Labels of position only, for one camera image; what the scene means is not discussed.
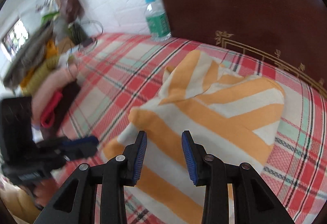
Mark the person left hand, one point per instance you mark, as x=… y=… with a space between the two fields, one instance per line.
x=44 y=191

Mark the dark maroon folded garment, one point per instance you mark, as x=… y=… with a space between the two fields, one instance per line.
x=57 y=109

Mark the orange white striped shirt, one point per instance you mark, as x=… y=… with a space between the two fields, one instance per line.
x=235 y=118

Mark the green label water bottle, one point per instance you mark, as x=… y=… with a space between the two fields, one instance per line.
x=157 y=20

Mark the pink folded garment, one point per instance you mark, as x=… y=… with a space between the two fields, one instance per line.
x=55 y=81

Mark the olive green zipper garment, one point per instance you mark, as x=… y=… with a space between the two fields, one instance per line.
x=37 y=75

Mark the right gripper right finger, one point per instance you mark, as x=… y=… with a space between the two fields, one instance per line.
x=254 y=201

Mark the dark brown headboard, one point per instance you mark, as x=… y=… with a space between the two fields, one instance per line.
x=288 y=34

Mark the brown tote bag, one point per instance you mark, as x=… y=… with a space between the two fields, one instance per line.
x=70 y=10

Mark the window with bars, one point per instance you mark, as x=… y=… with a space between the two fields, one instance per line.
x=15 y=38

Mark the red plaid bed sheet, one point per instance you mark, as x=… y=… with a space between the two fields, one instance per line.
x=125 y=71

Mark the grey striped folded garment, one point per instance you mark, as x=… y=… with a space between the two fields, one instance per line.
x=29 y=55

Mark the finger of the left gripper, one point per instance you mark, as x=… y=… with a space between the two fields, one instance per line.
x=82 y=151
x=92 y=140

